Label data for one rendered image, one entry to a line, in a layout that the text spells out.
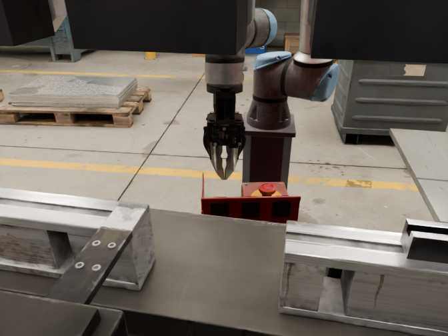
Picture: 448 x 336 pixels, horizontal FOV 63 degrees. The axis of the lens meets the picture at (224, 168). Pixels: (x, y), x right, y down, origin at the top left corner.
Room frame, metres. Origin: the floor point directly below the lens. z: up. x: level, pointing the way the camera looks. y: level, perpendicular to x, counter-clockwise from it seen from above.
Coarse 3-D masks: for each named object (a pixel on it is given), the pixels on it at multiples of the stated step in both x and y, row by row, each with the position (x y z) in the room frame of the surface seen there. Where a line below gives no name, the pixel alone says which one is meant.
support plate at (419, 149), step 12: (396, 132) 0.55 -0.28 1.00; (408, 132) 0.55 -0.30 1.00; (420, 132) 0.55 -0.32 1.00; (432, 132) 0.55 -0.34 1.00; (444, 132) 0.55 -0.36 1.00; (396, 144) 0.52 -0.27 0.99; (408, 144) 0.51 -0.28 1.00; (420, 144) 0.51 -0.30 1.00; (432, 144) 0.51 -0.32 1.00; (444, 144) 0.51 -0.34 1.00; (408, 156) 0.46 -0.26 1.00; (420, 156) 0.46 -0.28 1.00; (432, 156) 0.46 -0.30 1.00; (444, 156) 0.46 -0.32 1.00; (408, 168) 0.44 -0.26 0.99; (420, 168) 0.43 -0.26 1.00; (432, 168) 0.43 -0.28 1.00; (444, 168) 0.43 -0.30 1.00; (420, 180) 0.40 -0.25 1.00; (420, 192) 0.38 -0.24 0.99; (432, 192) 0.37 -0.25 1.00; (444, 192) 0.37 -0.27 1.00; (432, 204) 0.34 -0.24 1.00; (444, 204) 0.34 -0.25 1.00; (432, 216) 0.33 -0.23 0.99; (444, 216) 0.32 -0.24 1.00
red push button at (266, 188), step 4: (264, 184) 0.70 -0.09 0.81; (268, 184) 0.70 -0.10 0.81; (260, 188) 0.69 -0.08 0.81; (264, 188) 0.68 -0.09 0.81; (268, 188) 0.68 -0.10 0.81; (272, 188) 0.68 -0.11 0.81; (260, 192) 0.68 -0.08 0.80; (264, 192) 0.67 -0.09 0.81; (268, 192) 0.67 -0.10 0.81; (272, 192) 0.67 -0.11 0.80; (264, 196) 0.68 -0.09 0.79
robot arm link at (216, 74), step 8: (208, 64) 0.68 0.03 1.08; (216, 64) 0.67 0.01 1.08; (224, 64) 0.67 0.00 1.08; (232, 64) 0.67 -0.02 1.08; (240, 64) 0.68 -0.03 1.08; (208, 72) 0.68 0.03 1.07; (216, 72) 0.67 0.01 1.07; (224, 72) 0.66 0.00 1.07; (232, 72) 0.67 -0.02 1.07; (240, 72) 0.68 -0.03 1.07; (208, 80) 0.68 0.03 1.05; (216, 80) 0.67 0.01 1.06; (224, 80) 0.66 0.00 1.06; (232, 80) 0.67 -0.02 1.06; (240, 80) 0.68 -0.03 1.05; (224, 88) 0.67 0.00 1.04
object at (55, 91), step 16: (48, 80) 3.60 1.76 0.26; (64, 80) 3.60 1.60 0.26; (80, 80) 3.60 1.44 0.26; (96, 80) 3.60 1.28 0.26; (112, 80) 3.60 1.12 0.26; (128, 80) 3.60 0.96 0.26; (16, 96) 3.15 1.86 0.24; (32, 96) 3.14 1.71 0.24; (48, 96) 3.14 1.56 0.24; (64, 96) 3.13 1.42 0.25; (80, 96) 3.13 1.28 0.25; (96, 96) 3.12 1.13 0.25; (112, 96) 3.11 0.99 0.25; (128, 96) 3.39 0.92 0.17
